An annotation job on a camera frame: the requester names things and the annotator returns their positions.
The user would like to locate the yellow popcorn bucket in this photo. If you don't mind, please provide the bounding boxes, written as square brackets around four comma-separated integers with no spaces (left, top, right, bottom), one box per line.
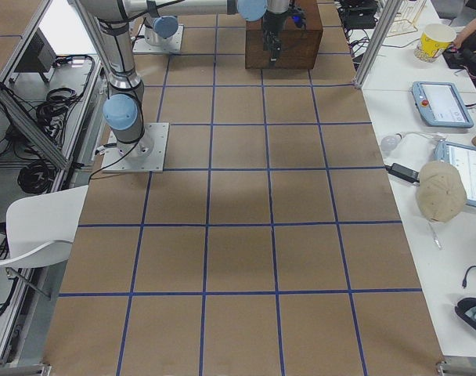
[414,23,456,63]

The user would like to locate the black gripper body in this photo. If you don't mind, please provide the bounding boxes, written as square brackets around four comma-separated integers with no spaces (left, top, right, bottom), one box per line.
[261,11,285,50]

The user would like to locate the white plastic chair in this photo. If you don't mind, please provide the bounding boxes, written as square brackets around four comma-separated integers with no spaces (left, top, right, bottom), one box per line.
[0,184,89,301]

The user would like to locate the white light bulb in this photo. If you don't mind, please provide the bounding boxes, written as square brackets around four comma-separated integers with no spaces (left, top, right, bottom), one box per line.
[380,133,404,154]

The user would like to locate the dark wooden drawer cabinet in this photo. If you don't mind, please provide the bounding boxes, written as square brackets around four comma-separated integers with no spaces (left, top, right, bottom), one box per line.
[237,1,323,70]

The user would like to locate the beige baseball cap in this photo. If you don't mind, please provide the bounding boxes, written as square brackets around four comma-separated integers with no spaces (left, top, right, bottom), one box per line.
[416,161,467,222]

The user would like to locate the gold wire rack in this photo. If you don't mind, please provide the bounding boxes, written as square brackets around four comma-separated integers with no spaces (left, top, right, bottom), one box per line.
[388,0,426,37]

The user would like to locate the blue teach pendant near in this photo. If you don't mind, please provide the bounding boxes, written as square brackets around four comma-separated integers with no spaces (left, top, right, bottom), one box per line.
[434,141,476,207]

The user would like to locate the black power adapter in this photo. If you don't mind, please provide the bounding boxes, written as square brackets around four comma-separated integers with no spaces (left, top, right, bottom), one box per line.
[385,163,420,183]

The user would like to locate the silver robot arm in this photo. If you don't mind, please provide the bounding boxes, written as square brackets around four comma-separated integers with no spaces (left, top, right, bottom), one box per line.
[143,16,179,46]
[78,1,294,161]

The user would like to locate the blue teach pendant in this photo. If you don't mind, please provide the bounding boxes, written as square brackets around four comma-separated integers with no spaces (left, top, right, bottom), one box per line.
[411,81,474,128]
[434,141,476,207]

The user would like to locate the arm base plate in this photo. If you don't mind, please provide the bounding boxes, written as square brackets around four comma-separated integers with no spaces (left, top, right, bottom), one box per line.
[133,24,184,55]
[101,122,169,173]

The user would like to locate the blue teach pendant far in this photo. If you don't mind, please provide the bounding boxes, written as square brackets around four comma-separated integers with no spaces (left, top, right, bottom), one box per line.
[411,81,474,128]

